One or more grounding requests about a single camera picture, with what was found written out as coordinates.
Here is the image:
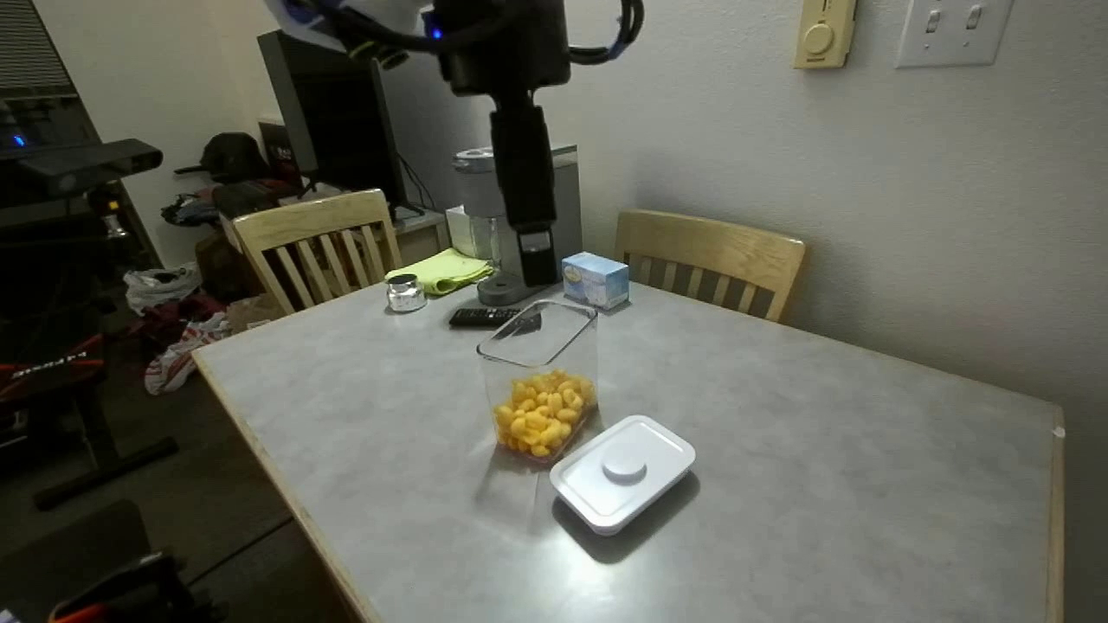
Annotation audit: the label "black stereo camera bar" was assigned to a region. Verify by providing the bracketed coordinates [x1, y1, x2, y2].
[16, 134, 165, 197]

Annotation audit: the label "small glass jar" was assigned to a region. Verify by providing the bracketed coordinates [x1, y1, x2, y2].
[381, 269, 431, 317]

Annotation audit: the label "pile of clothes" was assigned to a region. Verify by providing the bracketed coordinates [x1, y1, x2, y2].
[119, 260, 280, 399]

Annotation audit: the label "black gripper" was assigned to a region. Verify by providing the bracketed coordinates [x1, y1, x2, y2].
[487, 92, 565, 290]

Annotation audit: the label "clear plastic storage jar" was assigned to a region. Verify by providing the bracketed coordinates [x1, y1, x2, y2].
[476, 294, 607, 467]

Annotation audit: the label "black remote control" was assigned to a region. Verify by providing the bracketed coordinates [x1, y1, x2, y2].
[446, 302, 517, 333]

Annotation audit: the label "black monitor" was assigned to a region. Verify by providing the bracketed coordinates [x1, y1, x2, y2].
[254, 29, 409, 216]

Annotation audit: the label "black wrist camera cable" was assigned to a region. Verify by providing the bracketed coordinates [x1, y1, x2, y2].
[569, 0, 647, 70]

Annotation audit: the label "black equipment stand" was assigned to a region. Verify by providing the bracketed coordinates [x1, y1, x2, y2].
[0, 186, 184, 512]

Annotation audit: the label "beige wall thermostat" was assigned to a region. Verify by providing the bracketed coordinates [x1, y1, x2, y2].
[794, 0, 861, 71]

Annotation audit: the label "blue tissue box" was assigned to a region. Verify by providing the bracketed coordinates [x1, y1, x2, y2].
[557, 248, 634, 315]

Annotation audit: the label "white light switch plate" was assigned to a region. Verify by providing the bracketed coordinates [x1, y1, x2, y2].
[894, 0, 1018, 70]

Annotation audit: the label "gray lidded bin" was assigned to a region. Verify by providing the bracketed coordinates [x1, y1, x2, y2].
[449, 141, 587, 278]

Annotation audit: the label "white rounded box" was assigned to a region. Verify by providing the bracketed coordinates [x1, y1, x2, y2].
[547, 412, 700, 540]

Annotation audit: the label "yellow puffed snacks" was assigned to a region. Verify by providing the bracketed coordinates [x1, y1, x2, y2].
[492, 366, 599, 463]

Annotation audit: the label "black and red bag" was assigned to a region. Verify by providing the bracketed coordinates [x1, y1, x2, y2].
[44, 549, 216, 623]

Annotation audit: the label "small white container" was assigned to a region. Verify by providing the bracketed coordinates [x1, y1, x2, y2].
[442, 203, 485, 260]

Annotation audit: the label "wooden slat-back chair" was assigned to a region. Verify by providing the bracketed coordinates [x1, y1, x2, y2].
[614, 203, 809, 324]
[230, 186, 404, 317]

